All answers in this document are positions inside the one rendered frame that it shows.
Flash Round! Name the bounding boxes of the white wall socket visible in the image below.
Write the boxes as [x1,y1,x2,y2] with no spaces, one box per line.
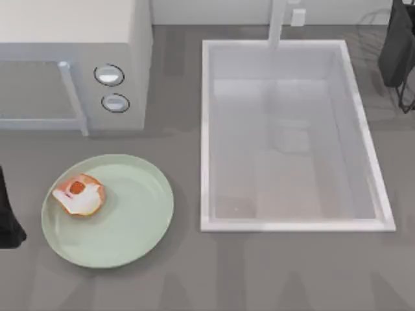
[290,8,307,27]

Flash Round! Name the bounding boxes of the large microwave knob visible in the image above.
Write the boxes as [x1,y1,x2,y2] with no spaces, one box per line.
[93,63,126,87]

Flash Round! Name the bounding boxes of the pale green plate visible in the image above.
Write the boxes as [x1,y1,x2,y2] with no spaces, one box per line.
[41,154,175,270]

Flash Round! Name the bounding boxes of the microwave door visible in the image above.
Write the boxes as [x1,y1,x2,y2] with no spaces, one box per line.
[0,60,82,131]

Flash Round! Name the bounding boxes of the pale microwave oven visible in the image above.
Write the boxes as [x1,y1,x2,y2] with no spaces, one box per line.
[0,0,154,137]

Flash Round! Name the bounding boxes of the small microwave knob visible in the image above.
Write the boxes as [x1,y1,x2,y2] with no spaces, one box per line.
[101,93,131,114]

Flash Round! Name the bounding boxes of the white sink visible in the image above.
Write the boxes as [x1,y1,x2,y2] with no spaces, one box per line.
[199,39,397,233]

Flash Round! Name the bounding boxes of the microwave door handle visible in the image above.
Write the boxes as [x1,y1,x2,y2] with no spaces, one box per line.
[58,61,89,137]

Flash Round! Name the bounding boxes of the orange and white food item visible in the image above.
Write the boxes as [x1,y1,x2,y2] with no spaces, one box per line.
[51,173,107,217]

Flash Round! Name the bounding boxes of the tall white tap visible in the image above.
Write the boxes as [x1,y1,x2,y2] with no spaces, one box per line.
[267,0,288,50]

